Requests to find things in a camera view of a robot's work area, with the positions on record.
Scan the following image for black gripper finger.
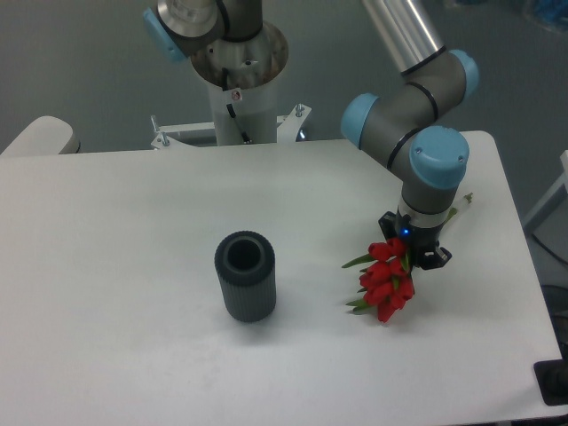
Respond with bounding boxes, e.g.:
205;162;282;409
414;246;452;271
378;211;398;240

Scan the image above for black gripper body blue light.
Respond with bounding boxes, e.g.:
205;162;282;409
396;213;443;266

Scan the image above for red tulip bouquet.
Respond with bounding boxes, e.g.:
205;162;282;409
342;193;473;324

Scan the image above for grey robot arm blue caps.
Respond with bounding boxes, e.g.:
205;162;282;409
143;1;479;270

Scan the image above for white furniture at right edge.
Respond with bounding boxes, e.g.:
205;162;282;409
521;151;567;266

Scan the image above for dark grey ribbed vase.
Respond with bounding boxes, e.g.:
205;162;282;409
214;231;277;323

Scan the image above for black device at table edge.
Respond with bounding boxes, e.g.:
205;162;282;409
533;359;567;406

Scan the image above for beige chair armrest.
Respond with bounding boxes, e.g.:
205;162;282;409
1;115;81;158

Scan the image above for white pedestal base frame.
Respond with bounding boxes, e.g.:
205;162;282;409
150;103;312;150

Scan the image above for black cable on pedestal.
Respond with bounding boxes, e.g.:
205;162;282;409
220;67;252;145

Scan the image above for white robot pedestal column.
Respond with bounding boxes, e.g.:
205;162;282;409
190;20;290;146

